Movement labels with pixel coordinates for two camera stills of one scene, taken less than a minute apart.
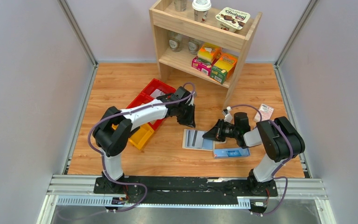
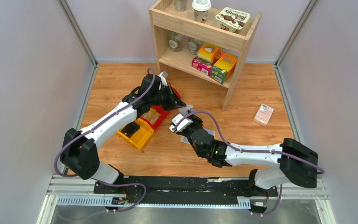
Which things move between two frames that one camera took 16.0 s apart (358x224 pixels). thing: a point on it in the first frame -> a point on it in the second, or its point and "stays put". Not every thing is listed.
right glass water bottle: [193, 45] stays put
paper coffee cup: [201, 8] stays put
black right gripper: [222, 131] -> [190, 127]
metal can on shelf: [180, 5] stays put
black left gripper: [184, 112] -> [169, 96]
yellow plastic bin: [139, 138] stays put
